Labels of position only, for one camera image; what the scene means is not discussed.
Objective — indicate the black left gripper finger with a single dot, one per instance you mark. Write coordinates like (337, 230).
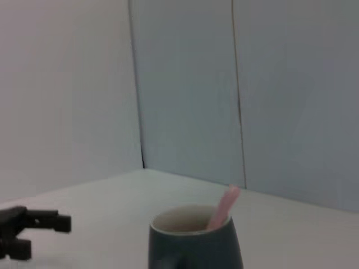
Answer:
(47, 221)
(19, 249)

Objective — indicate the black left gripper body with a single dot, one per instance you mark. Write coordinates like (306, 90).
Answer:
(12, 221)

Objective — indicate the grey ceramic cup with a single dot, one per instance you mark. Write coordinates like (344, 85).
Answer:
(196, 246)

